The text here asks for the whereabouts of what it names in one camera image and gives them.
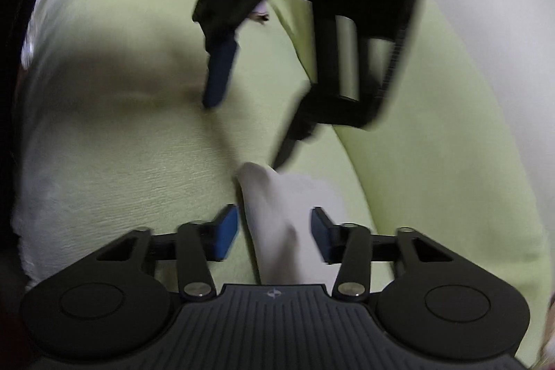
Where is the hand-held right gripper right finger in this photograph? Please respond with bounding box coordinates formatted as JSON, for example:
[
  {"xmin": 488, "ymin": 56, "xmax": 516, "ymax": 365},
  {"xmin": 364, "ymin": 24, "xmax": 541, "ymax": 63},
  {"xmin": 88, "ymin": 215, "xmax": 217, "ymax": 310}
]
[{"xmin": 311, "ymin": 206, "xmax": 458, "ymax": 302}]

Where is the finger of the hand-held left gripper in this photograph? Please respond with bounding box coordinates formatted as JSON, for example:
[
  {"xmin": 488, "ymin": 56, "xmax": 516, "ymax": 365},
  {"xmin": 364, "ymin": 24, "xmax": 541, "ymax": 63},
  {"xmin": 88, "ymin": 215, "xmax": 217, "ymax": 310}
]
[
  {"xmin": 271, "ymin": 93, "xmax": 320, "ymax": 173},
  {"xmin": 202, "ymin": 29, "xmax": 241, "ymax": 111}
]

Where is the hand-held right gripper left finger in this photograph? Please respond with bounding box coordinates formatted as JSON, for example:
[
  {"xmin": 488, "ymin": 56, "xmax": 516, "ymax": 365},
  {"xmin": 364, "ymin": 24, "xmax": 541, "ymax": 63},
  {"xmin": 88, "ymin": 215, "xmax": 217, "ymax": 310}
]
[{"xmin": 94, "ymin": 204, "xmax": 240, "ymax": 302}]

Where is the white garment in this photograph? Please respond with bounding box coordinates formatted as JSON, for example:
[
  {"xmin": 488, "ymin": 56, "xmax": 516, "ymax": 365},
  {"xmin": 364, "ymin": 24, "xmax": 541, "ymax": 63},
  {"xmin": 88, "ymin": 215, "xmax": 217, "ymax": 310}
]
[{"xmin": 236, "ymin": 162, "xmax": 348, "ymax": 287}]

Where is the green covered sofa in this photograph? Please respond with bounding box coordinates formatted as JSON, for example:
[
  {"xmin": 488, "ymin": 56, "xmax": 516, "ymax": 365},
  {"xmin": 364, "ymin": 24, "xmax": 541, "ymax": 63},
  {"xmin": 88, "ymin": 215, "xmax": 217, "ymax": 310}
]
[{"xmin": 13, "ymin": 0, "xmax": 548, "ymax": 370}]

